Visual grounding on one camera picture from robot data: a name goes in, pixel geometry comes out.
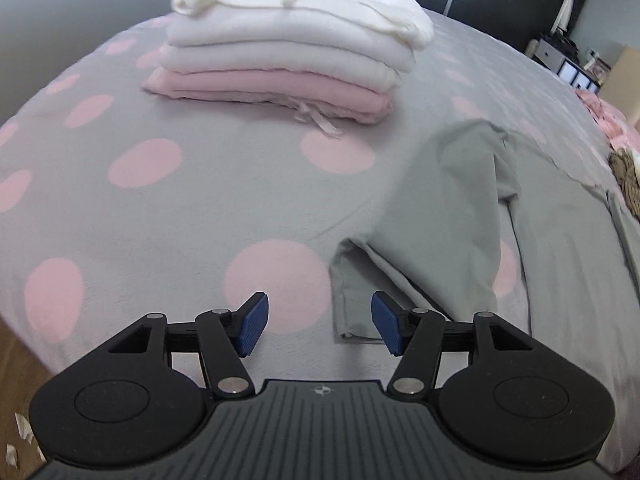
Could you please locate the white hanging garment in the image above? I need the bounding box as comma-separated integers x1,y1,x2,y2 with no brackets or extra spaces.
552,0,581,31

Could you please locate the olive striped garment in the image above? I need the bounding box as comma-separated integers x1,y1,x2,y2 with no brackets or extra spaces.
607,149,640,216

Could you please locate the photo frame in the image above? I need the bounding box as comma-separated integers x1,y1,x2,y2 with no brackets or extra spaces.
585,50,612,83

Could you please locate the pink cloth pile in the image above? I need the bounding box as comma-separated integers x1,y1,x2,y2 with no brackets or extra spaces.
575,87,640,151

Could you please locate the pink folded garment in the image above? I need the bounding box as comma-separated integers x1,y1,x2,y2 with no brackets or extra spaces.
142,67,393,138

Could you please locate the pale folded garment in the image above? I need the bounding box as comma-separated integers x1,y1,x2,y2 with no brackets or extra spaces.
161,20,417,96

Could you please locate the white nightstand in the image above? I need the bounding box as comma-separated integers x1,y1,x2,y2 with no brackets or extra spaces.
525,37,601,93

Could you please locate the grey pink-dotted bed sheet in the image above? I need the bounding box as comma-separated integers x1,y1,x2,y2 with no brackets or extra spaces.
0,10,640,461

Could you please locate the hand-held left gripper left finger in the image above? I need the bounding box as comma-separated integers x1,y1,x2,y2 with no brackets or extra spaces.
107,291,271,401

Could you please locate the beige padded headboard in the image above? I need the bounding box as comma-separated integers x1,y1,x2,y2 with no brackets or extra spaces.
597,45,640,126

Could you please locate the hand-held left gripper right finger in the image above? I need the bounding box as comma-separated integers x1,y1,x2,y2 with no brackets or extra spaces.
371,291,533,401

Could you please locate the black bag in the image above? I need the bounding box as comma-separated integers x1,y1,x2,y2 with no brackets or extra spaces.
540,32,581,56

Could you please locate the grey shirt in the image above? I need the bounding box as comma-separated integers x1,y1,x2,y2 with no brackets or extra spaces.
329,119,640,461

